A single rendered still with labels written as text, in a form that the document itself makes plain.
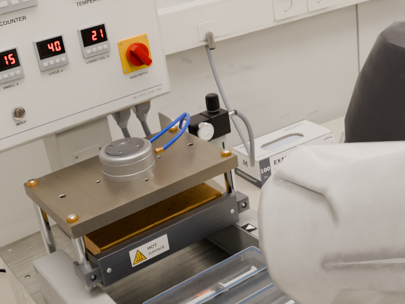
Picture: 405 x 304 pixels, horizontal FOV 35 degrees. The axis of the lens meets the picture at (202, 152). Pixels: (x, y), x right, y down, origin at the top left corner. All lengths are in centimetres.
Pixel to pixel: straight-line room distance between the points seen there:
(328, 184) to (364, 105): 13
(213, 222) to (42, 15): 40
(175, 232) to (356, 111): 50
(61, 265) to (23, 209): 60
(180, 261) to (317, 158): 71
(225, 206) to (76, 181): 22
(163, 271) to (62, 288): 18
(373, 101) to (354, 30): 141
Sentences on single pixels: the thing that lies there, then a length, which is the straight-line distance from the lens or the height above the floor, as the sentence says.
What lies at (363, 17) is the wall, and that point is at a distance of 185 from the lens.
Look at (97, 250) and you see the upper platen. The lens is 88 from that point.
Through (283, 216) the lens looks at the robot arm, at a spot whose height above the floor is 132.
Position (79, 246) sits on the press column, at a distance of 86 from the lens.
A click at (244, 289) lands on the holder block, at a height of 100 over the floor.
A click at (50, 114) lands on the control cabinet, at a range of 101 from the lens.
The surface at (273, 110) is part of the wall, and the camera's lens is 174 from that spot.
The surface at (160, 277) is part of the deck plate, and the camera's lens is 101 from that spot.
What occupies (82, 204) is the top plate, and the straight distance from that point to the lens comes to 88.
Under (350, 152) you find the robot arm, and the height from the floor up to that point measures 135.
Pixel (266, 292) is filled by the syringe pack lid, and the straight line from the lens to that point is 83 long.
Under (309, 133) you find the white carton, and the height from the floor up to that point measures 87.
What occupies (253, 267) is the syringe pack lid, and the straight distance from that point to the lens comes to 87.
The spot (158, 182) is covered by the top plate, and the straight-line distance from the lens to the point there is 89.
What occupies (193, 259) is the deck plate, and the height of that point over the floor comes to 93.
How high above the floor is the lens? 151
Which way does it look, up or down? 24 degrees down
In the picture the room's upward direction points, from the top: 9 degrees counter-clockwise
